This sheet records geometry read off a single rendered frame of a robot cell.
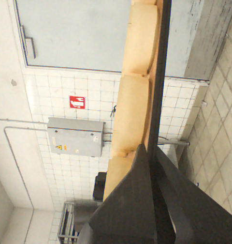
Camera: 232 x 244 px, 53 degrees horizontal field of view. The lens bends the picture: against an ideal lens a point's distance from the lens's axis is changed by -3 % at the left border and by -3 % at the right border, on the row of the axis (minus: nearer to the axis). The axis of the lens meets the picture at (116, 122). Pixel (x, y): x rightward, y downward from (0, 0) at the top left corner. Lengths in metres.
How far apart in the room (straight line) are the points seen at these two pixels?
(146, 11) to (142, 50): 0.03
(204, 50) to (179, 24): 0.39
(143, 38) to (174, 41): 2.39
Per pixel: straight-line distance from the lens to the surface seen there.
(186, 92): 2.86
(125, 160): 0.15
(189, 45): 2.59
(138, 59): 0.16
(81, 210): 0.61
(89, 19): 2.45
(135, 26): 0.16
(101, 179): 0.57
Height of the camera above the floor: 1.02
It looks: level
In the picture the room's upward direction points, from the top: 85 degrees counter-clockwise
